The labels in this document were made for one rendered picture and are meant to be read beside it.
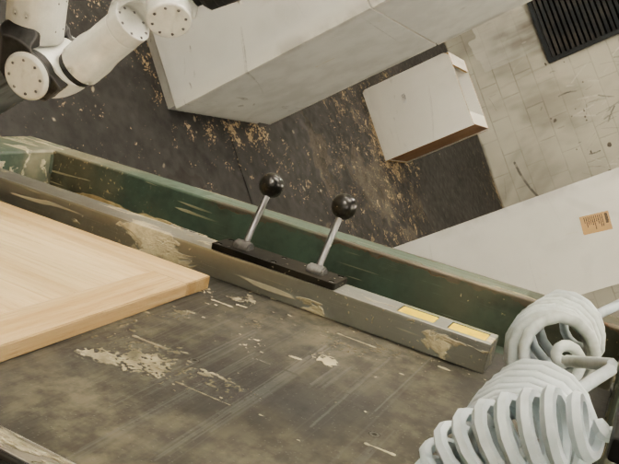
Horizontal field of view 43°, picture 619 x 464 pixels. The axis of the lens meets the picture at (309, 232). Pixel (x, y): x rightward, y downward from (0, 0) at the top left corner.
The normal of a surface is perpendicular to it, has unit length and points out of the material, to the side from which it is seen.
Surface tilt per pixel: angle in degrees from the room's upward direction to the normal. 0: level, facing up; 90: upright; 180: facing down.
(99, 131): 0
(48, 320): 55
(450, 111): 90
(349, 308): 90
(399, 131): 90
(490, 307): 90
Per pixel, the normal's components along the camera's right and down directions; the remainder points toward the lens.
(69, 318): 0.20, -0.95
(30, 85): -0.28, 0.44
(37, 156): 0.88, 0.28
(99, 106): 0.84, -0.33
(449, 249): -0.46, 0.04
